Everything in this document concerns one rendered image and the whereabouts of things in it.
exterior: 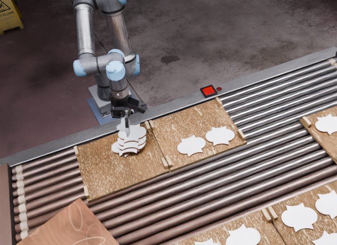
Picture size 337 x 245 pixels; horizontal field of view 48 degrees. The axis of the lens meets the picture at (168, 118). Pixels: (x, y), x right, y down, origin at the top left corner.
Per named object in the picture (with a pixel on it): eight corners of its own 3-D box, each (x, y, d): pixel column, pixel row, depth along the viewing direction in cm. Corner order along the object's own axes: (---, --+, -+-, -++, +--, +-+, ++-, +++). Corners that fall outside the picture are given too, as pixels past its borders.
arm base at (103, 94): (93, 91, 224) (89, 79, 216) (115, 80, 228) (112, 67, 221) (104, 105, 214) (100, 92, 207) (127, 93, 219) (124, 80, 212)
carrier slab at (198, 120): (149, 124, 206) (148, 122, 205) (217, 100, 212) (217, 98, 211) (170, 172, 182) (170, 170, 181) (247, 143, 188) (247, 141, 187)
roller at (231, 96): (14, 171, 200) (10, 165, 197) (333, 62, 229) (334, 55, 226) (14, 178, 197) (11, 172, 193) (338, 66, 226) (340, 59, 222)
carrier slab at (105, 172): (75, 149, 199) (74, 148, 198) (148, 124, 206) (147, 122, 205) (88, 203, 176) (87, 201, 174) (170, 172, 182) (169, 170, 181)
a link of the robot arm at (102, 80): (96, 75, 218) (89, 55, 208) (119, 71, 218) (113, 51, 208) (95, 88, 210) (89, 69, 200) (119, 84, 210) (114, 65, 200)
